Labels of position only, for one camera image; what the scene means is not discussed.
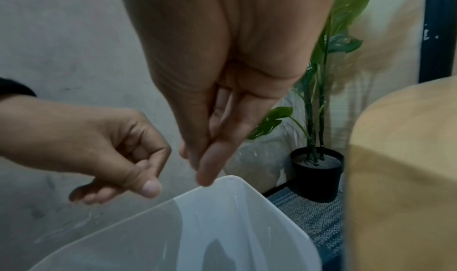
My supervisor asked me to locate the person's right hand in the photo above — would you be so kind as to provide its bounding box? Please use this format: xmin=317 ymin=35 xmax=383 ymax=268
xmin=117 ymin=0 xmax=340 ymax=188

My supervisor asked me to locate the person's left hand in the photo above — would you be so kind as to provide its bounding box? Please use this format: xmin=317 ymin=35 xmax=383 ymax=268
xmin=0 ymin=94 xmax=173 ymax=206

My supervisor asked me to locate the large leafy potted plant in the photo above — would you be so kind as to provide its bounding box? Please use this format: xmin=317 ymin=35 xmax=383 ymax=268
xmin=246 ymin=0 xmax=376 ymax=203

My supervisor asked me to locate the black partition frame post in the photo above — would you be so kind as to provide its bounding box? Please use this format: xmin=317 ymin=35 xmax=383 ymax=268
xmin=417 ymin=0 xmax=457 ymax=84

